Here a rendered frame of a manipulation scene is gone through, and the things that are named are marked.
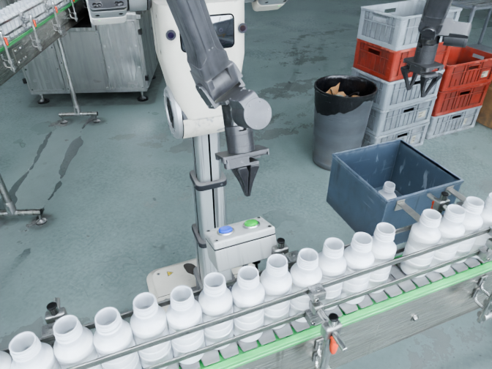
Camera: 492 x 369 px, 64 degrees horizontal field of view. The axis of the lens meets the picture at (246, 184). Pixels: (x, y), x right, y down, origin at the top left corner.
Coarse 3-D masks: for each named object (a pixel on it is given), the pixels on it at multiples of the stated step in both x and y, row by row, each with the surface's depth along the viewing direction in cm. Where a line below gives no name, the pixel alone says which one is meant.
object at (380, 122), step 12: (372, 108) 303; (396, 108) 301; (408, 108) 308; (420, 108) 317; (432, 108) 323; (372, 120) 308; (384, 120) 302; (396, 120) 310; (408, 120) 316; (420, 120) 325; (372, 132) 310; (384, 132) 309
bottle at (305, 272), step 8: (304, 248) 73; (304, 256) 74; (312, 256) 74; (296, 264) 75; (304, 264) 71; (312, 264) 71; (296, 272) 73; (304, 272) 72; (312, 272) 72; (320, 272) 74; (296, 280) 73; (304, 280) 72; (312, 280) 72; (320, 280) 73; (296, 288) 74; (304, 288) 73; (304, 296) 74; (296, 304) 76; (304, 304) 75; (296, 312) 77; (296, 320) 79; (304, 320) 78
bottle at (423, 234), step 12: (432, 216) 83; (420, 228) 83; (432, 228) 81; (408, 240) 87; (420, 240) 83; (432, 240) 82; (408, 252) 87; (432, 252) 84; (408, 264) 88; (420, 264) 86; (420, 276) 88
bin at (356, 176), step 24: (384, 144) 151; (408, 144) 150; (336, 168) 144; (360, 168) 153; (384, 168) 159; (408, 168) 153; (432, 168) 141; (336, 192) 148; (360, 192) 133; (408, 192) 156; (432, 192) 127; (456, 192) 128; (360, 216) 136; (384, 216) 124; (408, 216) 129
